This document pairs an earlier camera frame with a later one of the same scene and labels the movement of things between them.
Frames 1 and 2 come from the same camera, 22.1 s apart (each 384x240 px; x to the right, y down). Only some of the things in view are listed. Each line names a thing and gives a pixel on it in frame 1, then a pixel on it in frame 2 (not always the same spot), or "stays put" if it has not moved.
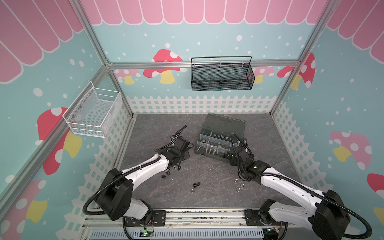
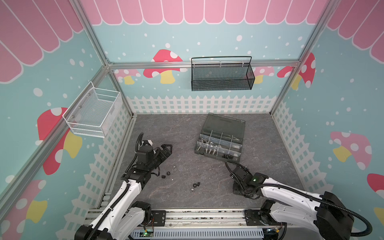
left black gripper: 187,155 -> 164,156
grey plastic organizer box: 219,135 stays put
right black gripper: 237,156 -> 237,177
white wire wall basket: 91,113 stays put
